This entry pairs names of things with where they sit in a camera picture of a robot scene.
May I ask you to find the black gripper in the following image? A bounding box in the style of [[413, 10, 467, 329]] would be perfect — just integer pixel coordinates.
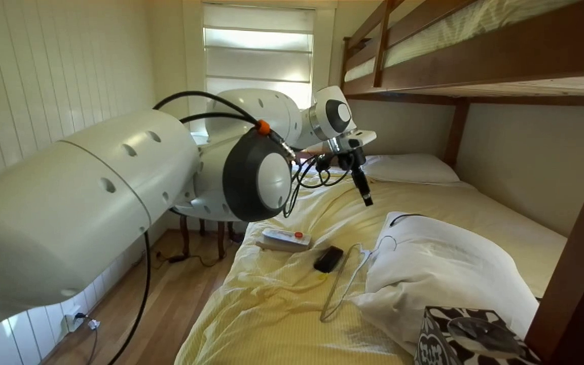
[[314, 148, 374, 207]]

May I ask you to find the grey wire clothes hanger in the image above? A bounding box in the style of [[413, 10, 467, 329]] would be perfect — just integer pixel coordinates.
[[318, 242, 376, 325]]

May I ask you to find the flat white pillow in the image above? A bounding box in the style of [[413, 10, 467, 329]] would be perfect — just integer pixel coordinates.
[[360, 152, 462, 186]]

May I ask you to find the large white pillow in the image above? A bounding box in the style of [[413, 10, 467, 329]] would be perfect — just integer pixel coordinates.
[[346, 209, 541, 356]]

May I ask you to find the black remote control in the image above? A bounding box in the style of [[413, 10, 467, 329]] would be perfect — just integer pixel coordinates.
[[311, 244, 346, 277]]

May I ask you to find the paperback book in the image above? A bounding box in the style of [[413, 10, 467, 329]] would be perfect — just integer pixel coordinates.
[[258, 227, 314, 254]]

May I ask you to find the yellow bed blanket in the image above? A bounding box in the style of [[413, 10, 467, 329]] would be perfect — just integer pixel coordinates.
[[173, 176, 570, 365]]

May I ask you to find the brown wooden legged stool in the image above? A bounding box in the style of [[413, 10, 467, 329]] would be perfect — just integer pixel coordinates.
[[166, 209, 250, 266]]

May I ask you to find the white window blind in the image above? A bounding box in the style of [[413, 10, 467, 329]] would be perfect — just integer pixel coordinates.
[[200, 4, 317, 112]]

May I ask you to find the cream bunk mattress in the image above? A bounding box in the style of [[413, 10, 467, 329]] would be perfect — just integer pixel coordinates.
[[343, 0, 582, 86]]

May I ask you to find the grey patterned cloth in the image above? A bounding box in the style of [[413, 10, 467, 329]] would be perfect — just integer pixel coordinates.
[[416, 305, 546, 365]]

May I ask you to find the black gripper cable bundle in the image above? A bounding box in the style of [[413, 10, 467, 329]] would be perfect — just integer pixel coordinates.
[[280, 151, 355, 220]]

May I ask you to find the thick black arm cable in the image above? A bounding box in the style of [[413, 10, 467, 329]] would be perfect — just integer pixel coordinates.
[[152, 90, 262, 132]]

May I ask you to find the wooden bunk bed frame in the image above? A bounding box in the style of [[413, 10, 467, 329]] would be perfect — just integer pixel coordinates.
[[338, 0, 584, 365]]

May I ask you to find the black hanging base cable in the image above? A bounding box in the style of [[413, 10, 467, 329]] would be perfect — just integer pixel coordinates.
[[106, 230, 153, 365]]

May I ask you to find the black floor power cable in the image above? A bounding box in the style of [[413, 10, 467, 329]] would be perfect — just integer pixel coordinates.
[[82, 318, 103, 365]]

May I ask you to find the white wall outlet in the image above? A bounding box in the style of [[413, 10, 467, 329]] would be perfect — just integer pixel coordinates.
[[58, 310, 93, 339]]

